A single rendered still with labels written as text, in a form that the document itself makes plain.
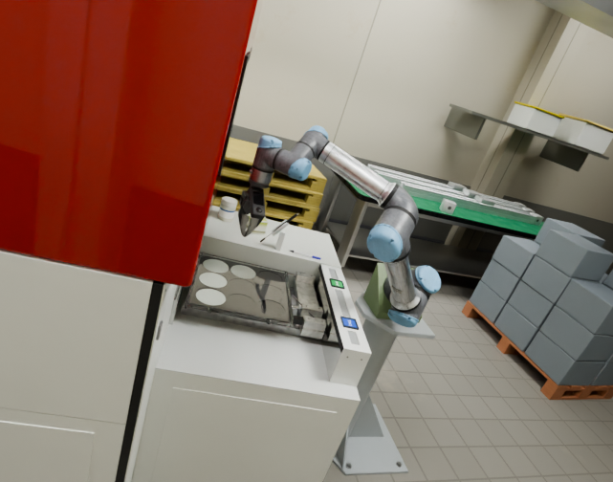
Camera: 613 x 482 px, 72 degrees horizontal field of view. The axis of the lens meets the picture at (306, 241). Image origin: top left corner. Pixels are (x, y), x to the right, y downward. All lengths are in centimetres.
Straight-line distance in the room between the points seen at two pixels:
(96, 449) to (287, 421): 54
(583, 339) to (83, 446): 322
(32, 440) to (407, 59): 449
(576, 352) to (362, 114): 296
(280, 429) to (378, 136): 392
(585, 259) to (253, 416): 290
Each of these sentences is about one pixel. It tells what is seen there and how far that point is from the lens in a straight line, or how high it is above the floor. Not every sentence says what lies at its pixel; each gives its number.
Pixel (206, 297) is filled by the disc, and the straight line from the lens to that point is 148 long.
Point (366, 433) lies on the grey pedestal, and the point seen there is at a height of 4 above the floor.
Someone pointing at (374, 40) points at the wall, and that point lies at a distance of 475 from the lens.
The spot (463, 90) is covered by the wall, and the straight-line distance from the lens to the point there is 532.
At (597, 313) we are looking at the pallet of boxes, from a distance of 362.
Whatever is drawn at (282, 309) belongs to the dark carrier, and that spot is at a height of 90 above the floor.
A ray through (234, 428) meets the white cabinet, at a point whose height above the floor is 63.
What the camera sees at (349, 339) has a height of 96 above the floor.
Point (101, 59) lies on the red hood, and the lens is 81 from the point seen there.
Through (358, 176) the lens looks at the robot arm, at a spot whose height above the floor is 141.
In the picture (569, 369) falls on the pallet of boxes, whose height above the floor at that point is 29.
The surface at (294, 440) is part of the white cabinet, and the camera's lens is 151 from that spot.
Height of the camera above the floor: 171
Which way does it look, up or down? 22 degrees down
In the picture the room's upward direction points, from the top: 19 degrees clockwise
